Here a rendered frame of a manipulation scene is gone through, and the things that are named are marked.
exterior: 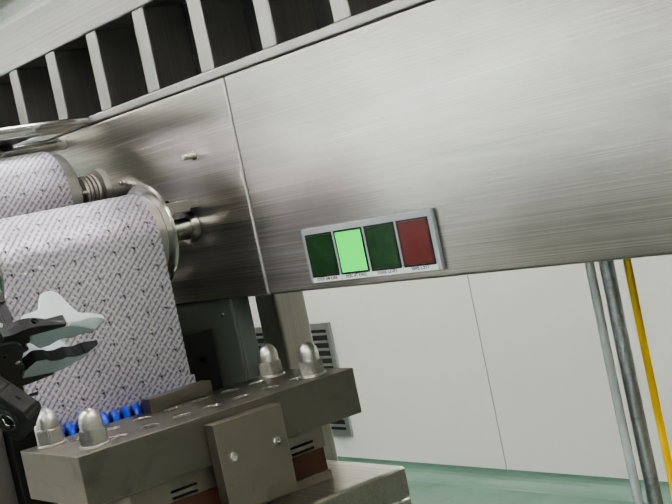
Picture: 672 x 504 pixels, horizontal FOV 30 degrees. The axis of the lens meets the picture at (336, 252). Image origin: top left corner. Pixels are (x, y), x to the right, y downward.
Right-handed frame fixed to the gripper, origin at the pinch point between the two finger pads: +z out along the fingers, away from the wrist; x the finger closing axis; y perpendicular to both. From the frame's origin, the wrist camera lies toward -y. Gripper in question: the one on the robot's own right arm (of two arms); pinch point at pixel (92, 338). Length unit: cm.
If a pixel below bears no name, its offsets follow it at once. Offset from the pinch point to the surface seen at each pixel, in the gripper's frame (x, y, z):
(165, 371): 23.1, 8.7, 19.0
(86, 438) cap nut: 11.2, -5.4, -1.0
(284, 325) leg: 34, 19, 48
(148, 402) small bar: 20.1, 2.8, 12.9
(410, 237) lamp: -15.7, -7.9, 33.1
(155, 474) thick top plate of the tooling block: 13.3, -11.3, 5.4
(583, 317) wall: 171, 85, 257
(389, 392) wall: 277, 139, 251
